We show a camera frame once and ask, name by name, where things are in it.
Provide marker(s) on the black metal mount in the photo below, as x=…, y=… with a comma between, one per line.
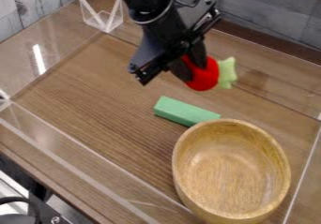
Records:
x=40, y=209

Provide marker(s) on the green foam block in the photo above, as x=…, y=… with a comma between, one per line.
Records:
x=181, y=112

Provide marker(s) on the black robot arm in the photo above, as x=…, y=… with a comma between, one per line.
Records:
x=174, y=26

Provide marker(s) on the wooden bowl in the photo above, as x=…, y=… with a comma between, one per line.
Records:
x=231, y=172

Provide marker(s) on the red plush strawberry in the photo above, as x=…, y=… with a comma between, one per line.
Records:
x=218, y=74

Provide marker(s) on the clear acrylic enclosure wall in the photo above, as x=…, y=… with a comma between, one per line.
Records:
x=95, y=185

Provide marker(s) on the clear acrylic corner bracket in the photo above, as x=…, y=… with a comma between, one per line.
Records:
x=102, y=20

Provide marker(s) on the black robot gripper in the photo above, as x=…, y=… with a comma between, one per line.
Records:
x=174, y=29

